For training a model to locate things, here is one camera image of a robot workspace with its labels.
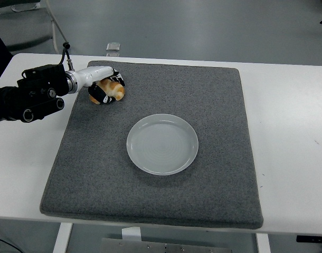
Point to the white table leg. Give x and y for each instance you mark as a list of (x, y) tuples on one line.
[(62, 238), (263, 243)]

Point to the grey felt mat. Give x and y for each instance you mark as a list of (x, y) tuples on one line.
[(155, 197)]

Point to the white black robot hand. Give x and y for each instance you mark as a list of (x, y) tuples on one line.
[(93, 74)]

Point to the grey metal plate with screws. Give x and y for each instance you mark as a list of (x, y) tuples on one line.
[(140, 247)]

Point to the round grey plate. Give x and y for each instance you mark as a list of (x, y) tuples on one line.
[(162, 145)]

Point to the black control box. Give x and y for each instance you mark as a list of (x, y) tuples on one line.
[(312, 238)]

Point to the golden croissant bread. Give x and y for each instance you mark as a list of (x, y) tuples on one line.
[(114, 89)]

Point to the silver floor socket box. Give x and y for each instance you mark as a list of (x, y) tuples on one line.
[(113, 47)]

